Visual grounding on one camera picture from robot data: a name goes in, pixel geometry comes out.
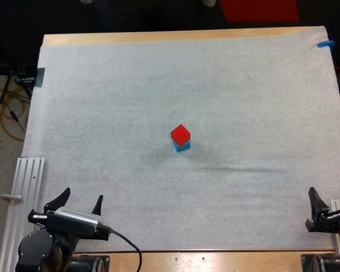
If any red cube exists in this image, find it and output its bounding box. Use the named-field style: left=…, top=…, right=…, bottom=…
left=170, top=123, right=192, bottom=147

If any dark clamp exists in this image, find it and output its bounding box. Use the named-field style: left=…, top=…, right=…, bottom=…
left=15, top=67, right=46, bottom=88

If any blue cube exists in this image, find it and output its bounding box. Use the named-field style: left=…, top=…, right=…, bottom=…
left=173, top=139, right=192, bottom=154

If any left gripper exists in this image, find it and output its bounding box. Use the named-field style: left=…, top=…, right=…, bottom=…
left=27, top=187, right=111, bottom=242

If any black cable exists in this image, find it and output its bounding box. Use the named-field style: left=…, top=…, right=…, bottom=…
left=97, top=224, right=143, bottom=272

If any blue clip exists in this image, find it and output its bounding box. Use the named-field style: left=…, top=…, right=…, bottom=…
left=316, top=39, right=336, bottom=50

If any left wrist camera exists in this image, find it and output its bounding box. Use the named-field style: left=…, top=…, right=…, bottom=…
left=53, top=206, right=103, bottom=236

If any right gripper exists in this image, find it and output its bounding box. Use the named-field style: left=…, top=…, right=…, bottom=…
left=305, top=182, right=340, bottom=235

